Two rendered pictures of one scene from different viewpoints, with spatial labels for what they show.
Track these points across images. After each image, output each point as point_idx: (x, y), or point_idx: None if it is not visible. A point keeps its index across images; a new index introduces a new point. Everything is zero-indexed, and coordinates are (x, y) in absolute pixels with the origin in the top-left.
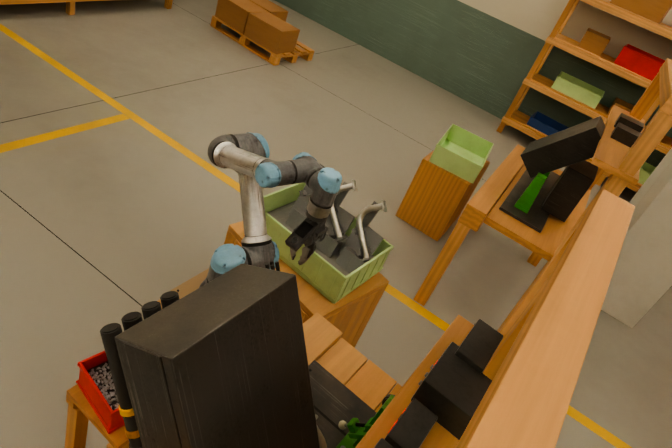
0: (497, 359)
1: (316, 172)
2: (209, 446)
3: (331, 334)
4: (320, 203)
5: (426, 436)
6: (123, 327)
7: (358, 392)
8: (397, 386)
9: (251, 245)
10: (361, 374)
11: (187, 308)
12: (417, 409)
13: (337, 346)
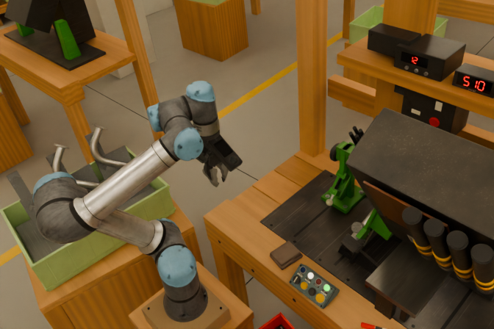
0: (424, 19)
1: (188, 101)
2: None
3: (229, 207)
4: (215, 114)
5: None
6: (464, 250)
7: (286, 195)
8: (277, 170)
9: (163, 239)
10: (268, 192)
11: (445, 186)
12: (464, 70)
13: (240, 205)
